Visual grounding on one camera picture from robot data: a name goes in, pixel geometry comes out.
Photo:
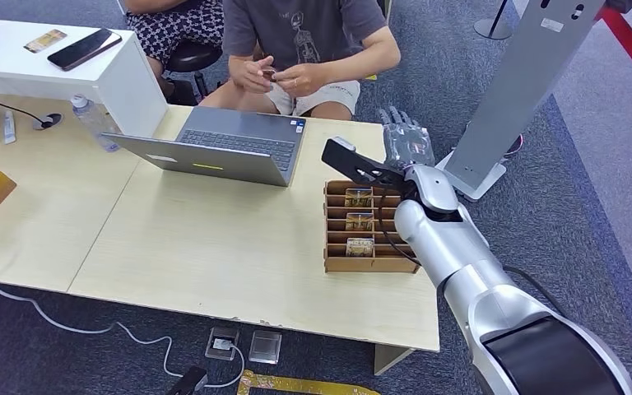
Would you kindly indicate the person's right hand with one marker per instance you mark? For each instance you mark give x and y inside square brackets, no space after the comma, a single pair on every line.
[248,73]

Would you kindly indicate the person's left hand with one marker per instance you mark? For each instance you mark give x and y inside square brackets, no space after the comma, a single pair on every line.
[302,80]

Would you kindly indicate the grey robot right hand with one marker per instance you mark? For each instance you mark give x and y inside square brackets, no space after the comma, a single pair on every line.
[408,142]

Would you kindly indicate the person's left forearm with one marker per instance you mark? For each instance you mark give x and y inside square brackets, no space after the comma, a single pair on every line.
[365,62]

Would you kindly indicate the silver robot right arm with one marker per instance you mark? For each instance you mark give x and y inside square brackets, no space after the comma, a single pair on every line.
[458,245]

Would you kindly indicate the person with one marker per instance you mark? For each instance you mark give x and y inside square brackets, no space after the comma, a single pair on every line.
[299,27]
[174,27]

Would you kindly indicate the wooden slotted card box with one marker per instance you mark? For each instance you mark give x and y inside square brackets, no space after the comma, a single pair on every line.
[338,264]

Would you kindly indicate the beige patterned card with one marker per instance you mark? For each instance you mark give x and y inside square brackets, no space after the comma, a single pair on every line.
[45,41]

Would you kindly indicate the black round stool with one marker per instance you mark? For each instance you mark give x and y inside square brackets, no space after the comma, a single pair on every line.
[193,57]

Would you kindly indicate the grey open laptop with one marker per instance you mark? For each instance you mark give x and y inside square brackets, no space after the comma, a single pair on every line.
[229,158]

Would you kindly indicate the silver kiosk stand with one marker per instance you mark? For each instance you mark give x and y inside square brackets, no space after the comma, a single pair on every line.
[518,87]

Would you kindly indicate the white desk riser shelf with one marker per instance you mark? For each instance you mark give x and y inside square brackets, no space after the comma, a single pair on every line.
[119,87]

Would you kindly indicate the grey stanchion base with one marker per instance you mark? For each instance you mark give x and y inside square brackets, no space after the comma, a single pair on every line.
[492,28]

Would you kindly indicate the clear plastic water bottle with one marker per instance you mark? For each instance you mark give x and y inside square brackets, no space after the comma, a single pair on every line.
[95,122]

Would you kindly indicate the black smartphone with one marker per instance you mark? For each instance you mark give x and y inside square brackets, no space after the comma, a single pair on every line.
[84,49]

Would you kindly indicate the small white tube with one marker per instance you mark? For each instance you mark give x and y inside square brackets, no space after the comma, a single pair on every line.
[9,128]

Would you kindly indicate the empty metal floor socket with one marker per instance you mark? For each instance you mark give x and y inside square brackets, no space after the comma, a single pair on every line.
[265,347]

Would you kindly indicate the floor socket with plug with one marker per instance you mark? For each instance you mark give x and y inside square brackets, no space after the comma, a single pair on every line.
[221,343]

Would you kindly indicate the black power adapter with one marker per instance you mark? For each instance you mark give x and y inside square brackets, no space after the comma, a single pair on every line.
[188,381]

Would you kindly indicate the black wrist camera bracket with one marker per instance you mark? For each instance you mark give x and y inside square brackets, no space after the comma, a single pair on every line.
[354,163]

